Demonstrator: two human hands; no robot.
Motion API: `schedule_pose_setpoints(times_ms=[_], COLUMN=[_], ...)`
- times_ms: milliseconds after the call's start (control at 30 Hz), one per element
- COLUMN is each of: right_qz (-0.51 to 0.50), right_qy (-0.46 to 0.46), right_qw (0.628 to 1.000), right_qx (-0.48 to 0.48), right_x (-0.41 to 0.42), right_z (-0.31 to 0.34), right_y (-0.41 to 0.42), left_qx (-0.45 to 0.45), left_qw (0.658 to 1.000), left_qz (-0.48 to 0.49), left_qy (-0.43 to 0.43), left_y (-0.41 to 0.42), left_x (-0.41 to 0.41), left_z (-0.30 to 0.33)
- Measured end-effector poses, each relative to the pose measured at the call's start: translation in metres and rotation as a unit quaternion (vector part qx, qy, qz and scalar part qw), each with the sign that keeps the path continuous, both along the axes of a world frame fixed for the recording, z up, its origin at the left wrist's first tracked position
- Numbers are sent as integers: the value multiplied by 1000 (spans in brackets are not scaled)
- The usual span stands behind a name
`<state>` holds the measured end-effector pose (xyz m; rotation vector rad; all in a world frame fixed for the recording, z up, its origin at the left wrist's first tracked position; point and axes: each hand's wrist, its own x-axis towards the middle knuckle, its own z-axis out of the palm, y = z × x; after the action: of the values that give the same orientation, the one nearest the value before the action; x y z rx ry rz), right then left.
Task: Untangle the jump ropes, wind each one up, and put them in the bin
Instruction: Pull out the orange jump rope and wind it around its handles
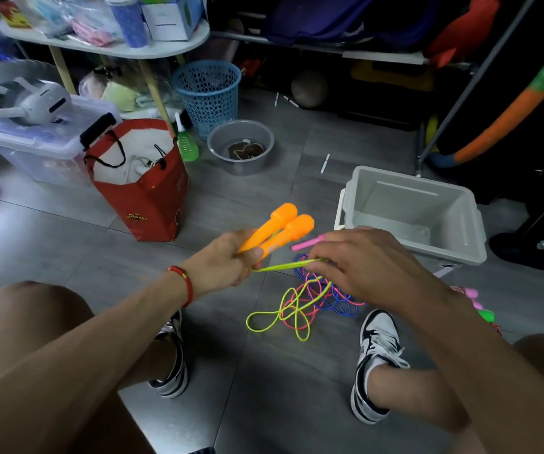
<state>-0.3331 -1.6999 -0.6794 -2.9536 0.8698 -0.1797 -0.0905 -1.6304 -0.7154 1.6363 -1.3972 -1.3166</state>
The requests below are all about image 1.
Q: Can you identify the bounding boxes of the person's right hand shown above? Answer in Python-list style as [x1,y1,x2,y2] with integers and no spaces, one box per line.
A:
[307,226,443,317]

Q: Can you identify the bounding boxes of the person's left hand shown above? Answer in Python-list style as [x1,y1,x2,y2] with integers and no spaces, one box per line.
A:
[182,230,264,301]

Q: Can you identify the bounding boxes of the pile of jump ropes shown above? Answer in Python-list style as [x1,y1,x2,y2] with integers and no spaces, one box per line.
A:
[279,233,365,332]

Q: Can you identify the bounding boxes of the orange handle jump rope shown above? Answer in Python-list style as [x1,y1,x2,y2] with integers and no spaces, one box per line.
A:
[237,202,333,342]

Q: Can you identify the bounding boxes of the grey plastic storage bin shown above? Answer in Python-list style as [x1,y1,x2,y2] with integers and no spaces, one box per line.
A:
[333,165,488,275]

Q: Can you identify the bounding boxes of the wound pink-handled rope bundle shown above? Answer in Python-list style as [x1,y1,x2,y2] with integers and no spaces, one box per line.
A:
[451,286,483,310]

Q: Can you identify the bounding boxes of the person's right forearm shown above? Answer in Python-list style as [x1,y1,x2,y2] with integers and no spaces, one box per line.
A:
[404,288,544,454]

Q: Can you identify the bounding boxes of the person's left forearm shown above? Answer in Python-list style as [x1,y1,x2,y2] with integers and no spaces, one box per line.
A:
[0,274,193,454]

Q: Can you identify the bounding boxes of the person's right shoe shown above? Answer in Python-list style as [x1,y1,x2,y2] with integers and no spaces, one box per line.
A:
[350,309,411,425]

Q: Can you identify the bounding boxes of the person's shoe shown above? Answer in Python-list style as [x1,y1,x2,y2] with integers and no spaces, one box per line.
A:
[148,310,189,399]
[350,309,411,425]

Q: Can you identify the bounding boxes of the person's left shoe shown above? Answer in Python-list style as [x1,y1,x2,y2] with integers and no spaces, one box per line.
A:
[148,310,189,399]

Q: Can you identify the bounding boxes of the person's right leg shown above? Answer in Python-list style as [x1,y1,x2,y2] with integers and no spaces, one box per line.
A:
[366,331,544,454]

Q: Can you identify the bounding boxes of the person's leg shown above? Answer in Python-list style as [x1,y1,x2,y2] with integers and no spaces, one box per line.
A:
[366,331,544,454]
[0,281,178,454]

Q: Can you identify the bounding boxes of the person's left leg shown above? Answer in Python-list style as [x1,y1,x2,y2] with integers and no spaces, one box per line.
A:
[0,281,178,454]

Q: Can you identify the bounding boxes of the clear plastic storage bin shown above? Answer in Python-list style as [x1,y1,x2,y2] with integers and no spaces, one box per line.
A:
[0,94,121,190]

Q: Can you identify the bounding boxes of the red paper bag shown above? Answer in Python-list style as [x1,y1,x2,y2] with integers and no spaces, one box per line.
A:
[84,119,190,243]

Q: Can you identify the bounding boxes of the grey plastic basin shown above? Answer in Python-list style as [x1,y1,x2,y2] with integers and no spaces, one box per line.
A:
[207,119,275,177]

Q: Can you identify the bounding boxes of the green spray bottle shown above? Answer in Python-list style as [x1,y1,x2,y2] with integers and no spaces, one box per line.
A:
[175,112,200,162]

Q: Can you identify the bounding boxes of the blue mesh wastebasket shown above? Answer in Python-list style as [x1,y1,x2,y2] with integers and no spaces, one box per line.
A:
[171,60,242,140]

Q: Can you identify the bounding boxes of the black weight machine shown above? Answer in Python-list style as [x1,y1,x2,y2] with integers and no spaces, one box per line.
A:
[432,0,544,270]

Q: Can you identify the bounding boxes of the multicoloured hula hoop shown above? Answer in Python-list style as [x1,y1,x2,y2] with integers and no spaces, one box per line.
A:
[428,23,544,168]

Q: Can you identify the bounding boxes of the black rectangular pad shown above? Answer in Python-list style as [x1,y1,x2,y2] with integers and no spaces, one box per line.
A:
[79,112,118,149]

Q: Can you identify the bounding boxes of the yellow flat board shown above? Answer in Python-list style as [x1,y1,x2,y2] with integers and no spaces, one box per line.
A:
[351,60,436,93]

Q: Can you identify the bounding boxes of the brown ball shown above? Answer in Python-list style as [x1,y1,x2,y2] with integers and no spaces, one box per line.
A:
[290,69,329,108]

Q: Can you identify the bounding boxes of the clear plastic bag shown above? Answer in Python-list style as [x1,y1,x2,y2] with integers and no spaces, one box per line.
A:
[78,66,178,114]

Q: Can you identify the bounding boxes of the white oval side table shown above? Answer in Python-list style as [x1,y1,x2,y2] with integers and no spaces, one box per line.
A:
[0,18,210,133]

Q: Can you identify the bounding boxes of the white VR headset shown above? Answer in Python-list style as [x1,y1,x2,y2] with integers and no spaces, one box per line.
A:
[0,78,72,126]

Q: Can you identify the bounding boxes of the blue cup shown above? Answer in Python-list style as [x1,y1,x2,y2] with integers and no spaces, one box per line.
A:
[103,0,149,49]

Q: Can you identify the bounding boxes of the orange red fabric bag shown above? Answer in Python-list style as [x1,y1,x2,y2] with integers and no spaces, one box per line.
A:
[425,0,505,69]

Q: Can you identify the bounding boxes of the blue folded mat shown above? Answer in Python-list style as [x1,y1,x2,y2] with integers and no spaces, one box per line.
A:
[262,0,443,45]

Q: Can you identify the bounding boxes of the pink packet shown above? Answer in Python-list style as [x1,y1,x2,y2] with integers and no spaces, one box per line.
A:
[71,18,117,47]

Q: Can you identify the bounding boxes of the grey balance dome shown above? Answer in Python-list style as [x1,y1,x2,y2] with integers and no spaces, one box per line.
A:
[0,59,65,119]

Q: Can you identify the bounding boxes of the red snack packet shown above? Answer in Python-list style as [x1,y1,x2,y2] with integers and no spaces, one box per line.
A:
[0,0,32,29]

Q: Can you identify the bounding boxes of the red string bracelet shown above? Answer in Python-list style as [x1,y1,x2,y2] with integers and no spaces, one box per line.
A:
[167,265,194,309]

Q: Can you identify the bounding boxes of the brown tangled strap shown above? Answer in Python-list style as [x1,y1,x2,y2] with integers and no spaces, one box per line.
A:
[228,141,267,160]

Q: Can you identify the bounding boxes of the white cable bundle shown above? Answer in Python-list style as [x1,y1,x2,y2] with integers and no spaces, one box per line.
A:
[130,155,164,178]

